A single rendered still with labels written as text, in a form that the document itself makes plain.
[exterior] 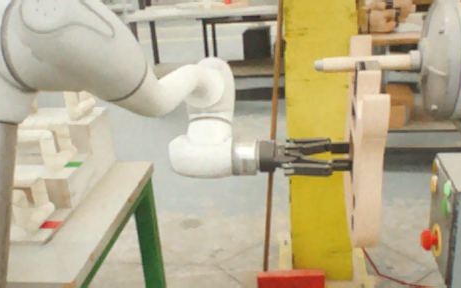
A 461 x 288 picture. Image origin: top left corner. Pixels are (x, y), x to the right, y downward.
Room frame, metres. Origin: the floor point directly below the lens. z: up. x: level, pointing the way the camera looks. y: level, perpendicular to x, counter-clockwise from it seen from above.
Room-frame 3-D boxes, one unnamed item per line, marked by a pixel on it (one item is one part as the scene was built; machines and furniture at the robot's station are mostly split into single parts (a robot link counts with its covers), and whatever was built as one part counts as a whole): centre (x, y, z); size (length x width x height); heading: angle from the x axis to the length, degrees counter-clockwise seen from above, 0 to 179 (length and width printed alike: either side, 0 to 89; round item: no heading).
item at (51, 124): (1.28, 0.50, 1.12); 0.20 x 0.03 x 0.03; 79
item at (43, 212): (1.07, 0.45, 0.96); 0.11 x 0.03 x 0.03; 170
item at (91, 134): (1.40, 0.48, 1.02); 0.27 x 0.15 x 0.17; 80
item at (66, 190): (1.24, 0.51, 0.98); 0.27 x 0.16 x 0.09; 80
